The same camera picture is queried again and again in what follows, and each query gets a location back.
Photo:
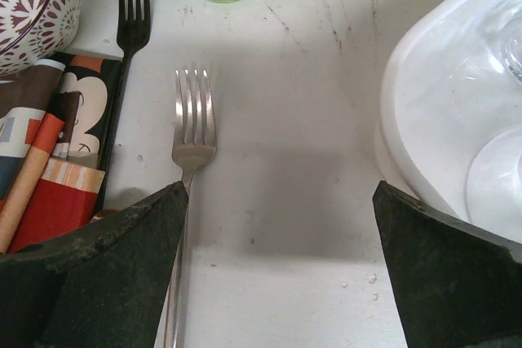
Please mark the black fork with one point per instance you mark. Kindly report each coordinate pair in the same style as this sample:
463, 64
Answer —
133, 33

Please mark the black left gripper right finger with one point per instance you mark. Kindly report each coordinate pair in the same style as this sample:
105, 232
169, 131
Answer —
455, 285

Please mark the silver metal fork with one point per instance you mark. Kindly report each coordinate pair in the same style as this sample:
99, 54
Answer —
194, 146

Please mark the white perforated small basket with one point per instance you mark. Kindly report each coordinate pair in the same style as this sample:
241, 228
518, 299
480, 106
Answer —
34, 29

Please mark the patterned folded cloth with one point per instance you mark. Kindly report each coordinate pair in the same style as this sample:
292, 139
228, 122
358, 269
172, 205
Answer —
54, 115

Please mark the clear drinking glass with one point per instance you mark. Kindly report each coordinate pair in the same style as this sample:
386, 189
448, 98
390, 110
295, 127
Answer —
493, 188

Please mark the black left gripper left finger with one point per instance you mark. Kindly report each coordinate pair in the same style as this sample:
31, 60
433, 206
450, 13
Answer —
102, 285

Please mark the white rectangular storage basket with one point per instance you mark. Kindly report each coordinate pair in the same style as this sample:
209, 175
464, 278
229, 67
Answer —
444, 95

